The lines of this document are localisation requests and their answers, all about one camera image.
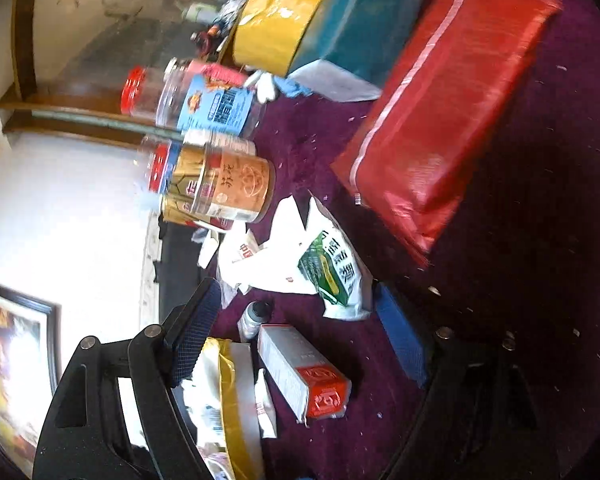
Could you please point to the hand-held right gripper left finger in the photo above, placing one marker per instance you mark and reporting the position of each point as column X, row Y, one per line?
column 195, row 335

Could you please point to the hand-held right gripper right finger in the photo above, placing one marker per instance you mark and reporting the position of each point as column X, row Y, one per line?
column 402, row 340

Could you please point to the gold cardboard box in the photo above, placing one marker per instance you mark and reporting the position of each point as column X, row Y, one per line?
column 237, row 410

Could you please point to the small grey bottle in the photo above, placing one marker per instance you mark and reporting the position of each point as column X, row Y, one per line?
column 254, row 321

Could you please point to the flat white packet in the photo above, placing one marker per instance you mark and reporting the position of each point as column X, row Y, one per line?
column 212, row 250

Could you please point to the green white plastic bag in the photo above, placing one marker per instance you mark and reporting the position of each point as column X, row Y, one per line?
column 335, row 275

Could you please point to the white mailer bag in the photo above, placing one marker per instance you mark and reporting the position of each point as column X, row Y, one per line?
column 260, row 260

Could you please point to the white red sachet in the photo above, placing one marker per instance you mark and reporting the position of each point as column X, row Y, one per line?
column 266, row 405

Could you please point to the white red box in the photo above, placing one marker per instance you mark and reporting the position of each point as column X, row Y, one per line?
column 300, row 375

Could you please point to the purple tablecloth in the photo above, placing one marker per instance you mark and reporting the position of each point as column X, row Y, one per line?
column 505, row 285

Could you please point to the jar of gold red packets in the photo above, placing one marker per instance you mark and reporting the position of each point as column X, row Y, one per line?
column 190, row 212

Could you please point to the jar with orange label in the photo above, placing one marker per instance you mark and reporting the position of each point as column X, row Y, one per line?
column 245, row 185

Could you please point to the red-lidded jar gold contents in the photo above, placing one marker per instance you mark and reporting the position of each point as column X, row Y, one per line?
column 160, row 167

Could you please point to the framed picture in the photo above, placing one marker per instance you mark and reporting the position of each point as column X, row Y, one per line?
column 15, row 370

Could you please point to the red packet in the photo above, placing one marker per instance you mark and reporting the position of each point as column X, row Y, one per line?
column 445, row 120

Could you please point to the clear jar blue label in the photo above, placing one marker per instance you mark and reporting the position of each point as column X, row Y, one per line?
column 215, row 105

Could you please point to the white work glove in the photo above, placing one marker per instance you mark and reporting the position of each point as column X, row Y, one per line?
column 262, row 87

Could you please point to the teal tissue pack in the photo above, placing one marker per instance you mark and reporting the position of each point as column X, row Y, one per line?
column 370, row 25

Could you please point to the gold tissue pack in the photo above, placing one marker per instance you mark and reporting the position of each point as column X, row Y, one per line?
column 275, row 25

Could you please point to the glass partition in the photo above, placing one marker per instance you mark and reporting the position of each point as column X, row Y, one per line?
column 105, row 20

